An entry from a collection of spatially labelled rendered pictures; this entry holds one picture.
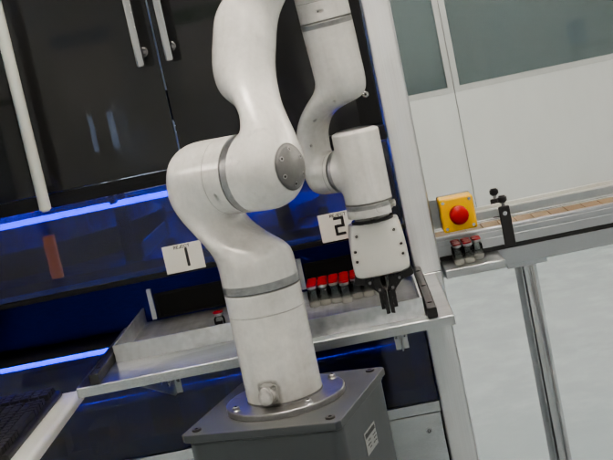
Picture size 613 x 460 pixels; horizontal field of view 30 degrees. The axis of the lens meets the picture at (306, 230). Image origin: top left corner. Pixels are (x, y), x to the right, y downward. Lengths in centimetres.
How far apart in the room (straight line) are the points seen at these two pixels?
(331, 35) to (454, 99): 510
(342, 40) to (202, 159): 37
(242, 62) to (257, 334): 41
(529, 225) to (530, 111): 455
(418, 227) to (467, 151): 465
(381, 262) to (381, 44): 56
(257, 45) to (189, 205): 27
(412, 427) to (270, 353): 85
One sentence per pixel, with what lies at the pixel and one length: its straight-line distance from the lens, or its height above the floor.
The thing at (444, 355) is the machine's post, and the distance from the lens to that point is 250.
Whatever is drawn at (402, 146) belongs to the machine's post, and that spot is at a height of 116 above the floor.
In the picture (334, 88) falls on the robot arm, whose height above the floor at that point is 132.
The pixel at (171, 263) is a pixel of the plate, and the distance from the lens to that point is 247.
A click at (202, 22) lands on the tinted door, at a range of 243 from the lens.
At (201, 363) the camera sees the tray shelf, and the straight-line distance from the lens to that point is 209.
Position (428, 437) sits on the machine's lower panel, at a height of 52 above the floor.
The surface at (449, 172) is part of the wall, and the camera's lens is 707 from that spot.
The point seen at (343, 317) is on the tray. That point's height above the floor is 91.
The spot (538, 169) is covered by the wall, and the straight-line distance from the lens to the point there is 714.
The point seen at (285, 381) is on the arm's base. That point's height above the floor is 90.
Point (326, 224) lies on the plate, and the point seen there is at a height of 103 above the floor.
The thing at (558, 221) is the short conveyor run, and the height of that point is 92.
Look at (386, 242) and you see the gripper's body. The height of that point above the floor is 103.
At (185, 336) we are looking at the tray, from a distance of 223.
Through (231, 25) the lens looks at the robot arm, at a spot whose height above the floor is 145.
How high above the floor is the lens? 136
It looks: 8 degrees down
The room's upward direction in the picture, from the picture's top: 12 degrees counter-clockwise
